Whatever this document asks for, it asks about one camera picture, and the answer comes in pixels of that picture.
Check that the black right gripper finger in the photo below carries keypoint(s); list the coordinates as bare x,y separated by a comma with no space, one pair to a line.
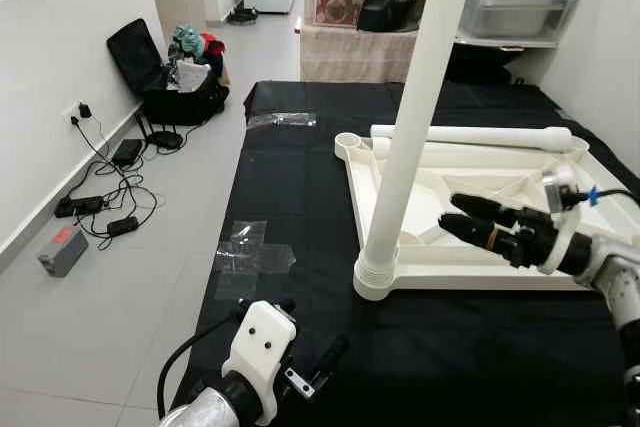
465,225
480,205

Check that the white plastic table leg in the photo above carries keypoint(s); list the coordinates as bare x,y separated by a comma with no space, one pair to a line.
415,107
470,135

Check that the white plastic children table top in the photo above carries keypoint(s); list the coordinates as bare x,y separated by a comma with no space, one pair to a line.
460,275

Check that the tan rubber band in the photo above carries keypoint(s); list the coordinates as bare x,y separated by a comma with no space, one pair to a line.
491,236

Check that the clear tape strip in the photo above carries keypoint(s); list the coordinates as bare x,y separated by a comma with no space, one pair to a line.
282,120
270,259
245,232

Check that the black tablecloth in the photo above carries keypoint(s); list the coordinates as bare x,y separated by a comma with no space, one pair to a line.
430,347

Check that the black wok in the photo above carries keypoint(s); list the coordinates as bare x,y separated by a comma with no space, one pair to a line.
485,62

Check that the white shelf board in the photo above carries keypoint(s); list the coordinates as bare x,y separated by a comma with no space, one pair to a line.
500,42

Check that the clear plastic storage box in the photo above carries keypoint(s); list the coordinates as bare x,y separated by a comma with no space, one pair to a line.
520,15

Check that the beige cloth covered furniture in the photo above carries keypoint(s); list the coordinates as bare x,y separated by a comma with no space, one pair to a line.
355,55

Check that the black router with antennas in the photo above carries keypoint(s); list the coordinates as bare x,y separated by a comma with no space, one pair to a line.
165,139

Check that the black power strip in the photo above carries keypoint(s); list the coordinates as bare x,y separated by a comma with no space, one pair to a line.
80,206

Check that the grey box with red label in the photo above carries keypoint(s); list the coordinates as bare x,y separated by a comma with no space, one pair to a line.
62,254

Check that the white grey fabric item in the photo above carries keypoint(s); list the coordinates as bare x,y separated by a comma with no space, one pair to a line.
193,74

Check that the red clothes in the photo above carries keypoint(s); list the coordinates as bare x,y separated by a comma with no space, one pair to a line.
214,45

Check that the black plug adapter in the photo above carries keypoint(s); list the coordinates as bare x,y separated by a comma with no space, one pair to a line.
85,110

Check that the teal clothes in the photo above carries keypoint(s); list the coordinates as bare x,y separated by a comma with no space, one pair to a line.
187,42

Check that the open black suitcase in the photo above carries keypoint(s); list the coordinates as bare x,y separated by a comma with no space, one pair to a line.
135,57

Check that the black round floor device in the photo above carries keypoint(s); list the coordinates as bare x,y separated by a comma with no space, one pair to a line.
243,15

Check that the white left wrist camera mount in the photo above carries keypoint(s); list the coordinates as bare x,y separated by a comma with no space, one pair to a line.
262,342

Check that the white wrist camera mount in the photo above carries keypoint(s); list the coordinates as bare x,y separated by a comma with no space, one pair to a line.
558,190
262,342

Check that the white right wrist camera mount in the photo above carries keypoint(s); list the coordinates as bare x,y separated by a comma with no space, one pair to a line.
558,190

